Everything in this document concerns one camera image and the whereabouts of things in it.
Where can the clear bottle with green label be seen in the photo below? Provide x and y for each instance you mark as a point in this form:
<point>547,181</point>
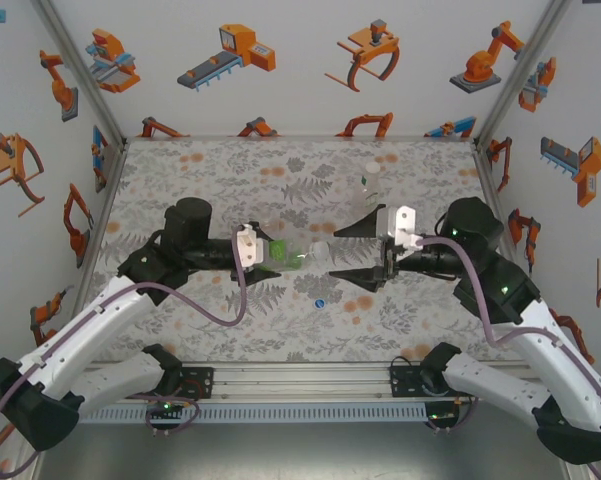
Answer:
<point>280,250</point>

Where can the clear bottle with white label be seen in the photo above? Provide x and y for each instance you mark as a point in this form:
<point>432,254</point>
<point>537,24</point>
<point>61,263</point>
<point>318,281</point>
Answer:
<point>367,197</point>

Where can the translucent bottle cap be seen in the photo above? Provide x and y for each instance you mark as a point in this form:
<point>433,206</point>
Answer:
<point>320,248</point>

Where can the blue bottle cap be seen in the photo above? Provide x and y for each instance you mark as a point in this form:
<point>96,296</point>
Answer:
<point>320,303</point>

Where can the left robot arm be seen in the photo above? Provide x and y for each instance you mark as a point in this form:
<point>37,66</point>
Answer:
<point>80,330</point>

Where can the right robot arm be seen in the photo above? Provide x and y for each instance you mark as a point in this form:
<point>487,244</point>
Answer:
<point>555,345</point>

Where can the floral patterned table cover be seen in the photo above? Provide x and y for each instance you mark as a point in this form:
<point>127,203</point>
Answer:
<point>230,170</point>

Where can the small circuit board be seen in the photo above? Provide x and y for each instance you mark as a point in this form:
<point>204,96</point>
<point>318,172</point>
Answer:
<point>162,407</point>
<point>442,415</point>

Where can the grey metal base panel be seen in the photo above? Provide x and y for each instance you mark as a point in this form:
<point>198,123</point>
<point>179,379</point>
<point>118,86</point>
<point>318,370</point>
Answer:
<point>300,455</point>

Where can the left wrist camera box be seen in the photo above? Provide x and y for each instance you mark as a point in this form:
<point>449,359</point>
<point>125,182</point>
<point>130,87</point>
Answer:
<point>252,247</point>

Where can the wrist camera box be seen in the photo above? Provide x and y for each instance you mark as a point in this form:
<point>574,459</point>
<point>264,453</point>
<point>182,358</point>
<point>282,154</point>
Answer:
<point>252,247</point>
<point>402,225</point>

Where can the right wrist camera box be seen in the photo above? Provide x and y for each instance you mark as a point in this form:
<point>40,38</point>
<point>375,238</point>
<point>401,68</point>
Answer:
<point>402,225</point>

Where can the aluminium back rail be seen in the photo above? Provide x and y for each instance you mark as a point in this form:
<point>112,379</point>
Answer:
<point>300,138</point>

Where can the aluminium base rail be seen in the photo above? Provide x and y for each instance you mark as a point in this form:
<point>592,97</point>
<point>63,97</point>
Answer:
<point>300,382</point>

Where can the aluminium frame post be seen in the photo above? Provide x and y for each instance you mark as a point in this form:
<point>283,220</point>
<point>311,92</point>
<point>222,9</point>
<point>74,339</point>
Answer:
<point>521,75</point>
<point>82,75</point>

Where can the aluminium frame leg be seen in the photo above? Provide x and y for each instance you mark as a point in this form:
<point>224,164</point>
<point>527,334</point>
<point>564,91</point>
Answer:
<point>22,475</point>
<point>580,472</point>

